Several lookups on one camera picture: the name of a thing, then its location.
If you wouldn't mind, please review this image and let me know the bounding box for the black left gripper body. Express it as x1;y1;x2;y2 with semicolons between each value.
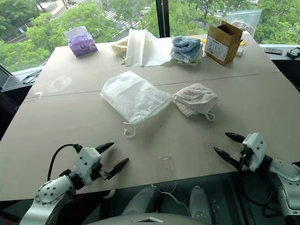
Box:
90;154;109;181

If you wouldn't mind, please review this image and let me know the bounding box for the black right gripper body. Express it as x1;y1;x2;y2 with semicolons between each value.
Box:
239;142;254;173

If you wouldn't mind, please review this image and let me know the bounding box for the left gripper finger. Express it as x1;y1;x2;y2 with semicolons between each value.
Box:
94;142;115;155
107;157;130;180

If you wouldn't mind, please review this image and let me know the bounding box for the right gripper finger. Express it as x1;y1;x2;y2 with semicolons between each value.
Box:
225;132;247;144
213;146;242;170

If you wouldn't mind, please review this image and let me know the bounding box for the pale pink folded towel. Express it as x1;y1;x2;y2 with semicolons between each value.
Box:
172;82;219;121

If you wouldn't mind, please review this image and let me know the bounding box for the clear zip plastic bag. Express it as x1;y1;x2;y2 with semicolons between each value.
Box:
225;9;263;38

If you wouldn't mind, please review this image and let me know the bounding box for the grey rounded shape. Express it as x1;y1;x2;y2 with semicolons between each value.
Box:
188;185;213;219
121;186;163;215

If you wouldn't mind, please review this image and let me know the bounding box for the grey robot torso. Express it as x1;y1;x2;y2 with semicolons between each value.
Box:
81;211;236;225

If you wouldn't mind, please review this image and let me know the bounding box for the smartphone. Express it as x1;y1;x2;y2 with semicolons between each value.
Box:
264;47;284;55

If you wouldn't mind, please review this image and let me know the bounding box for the brown cardboard box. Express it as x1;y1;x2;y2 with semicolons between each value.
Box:
204;20;245;66

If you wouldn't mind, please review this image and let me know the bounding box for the stack of blue white towels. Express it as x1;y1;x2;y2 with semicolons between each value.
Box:
170;35;204;65

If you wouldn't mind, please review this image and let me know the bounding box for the black handheld device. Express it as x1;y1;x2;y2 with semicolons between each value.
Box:
286;46;300;59

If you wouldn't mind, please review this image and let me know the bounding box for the purple tissue pack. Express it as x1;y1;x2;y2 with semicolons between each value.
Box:
63;26;99;57

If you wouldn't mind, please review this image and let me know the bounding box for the cream folded cloth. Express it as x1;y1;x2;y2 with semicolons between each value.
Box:
126;28;173;67

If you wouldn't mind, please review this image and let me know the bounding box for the dark monitor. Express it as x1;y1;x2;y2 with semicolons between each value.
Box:
0;65;34;93

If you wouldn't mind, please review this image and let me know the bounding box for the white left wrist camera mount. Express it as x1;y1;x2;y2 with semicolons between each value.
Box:
75;147;103;186

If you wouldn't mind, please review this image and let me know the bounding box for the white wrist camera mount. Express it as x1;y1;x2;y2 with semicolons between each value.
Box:
75;147;103;186
242;132;267;172

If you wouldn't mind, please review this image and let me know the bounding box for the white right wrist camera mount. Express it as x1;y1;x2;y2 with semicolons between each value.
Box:
242;132;267;172

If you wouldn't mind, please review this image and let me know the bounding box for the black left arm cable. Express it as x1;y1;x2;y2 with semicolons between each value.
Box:
47;143;83;181

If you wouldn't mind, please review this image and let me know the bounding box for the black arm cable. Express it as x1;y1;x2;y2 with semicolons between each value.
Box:
238;172;283;218
47;143;83;181

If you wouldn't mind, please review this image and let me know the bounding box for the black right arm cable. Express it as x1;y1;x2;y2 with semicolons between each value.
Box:
238;172;283;218

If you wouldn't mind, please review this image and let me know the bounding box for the white laundry bag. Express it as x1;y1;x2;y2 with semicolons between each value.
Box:
99;70;173;139

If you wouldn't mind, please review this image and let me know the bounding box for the thin white cable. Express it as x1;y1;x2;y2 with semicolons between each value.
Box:
149;180;191;217

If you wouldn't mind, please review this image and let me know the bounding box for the thin black cable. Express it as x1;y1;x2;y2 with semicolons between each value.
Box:
22;69;43;84

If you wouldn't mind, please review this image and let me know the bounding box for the black window frame post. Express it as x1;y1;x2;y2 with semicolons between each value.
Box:
155;0;170;38

